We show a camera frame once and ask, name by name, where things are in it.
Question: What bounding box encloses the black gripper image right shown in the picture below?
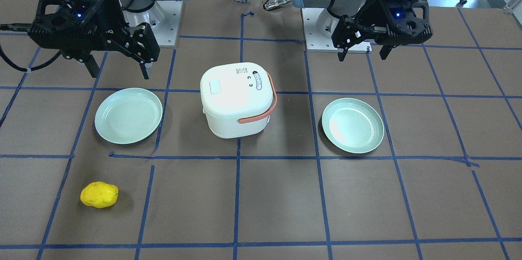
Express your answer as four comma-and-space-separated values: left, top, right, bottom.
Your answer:
331, 0, 433, 62

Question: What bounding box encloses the yellow toy potato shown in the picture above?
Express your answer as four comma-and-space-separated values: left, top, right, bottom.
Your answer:
80, 181, 119, 209

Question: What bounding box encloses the white rice cooker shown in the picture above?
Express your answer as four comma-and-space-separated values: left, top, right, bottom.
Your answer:
200, 62, 278, 139

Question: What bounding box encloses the silver robot arm image right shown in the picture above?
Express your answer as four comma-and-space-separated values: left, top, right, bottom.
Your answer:
292, 0, 433, 61

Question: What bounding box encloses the black cable image left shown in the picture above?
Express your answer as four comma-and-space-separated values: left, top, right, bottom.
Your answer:
0, 24, 62, 74

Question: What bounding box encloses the silver cylindrical connector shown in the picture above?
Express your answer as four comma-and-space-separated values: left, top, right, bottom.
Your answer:
263, 0, 292, 11

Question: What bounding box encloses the light green plate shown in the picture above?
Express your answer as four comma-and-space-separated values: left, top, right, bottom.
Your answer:
321, 98, 385, 154
94, 88, 164, 145

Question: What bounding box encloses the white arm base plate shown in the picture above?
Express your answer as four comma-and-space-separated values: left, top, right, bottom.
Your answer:
123, 1, 184, 48
301, 7, 372, 54

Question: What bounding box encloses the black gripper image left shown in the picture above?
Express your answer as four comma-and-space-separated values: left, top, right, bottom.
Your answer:
28, 0, 160, 79

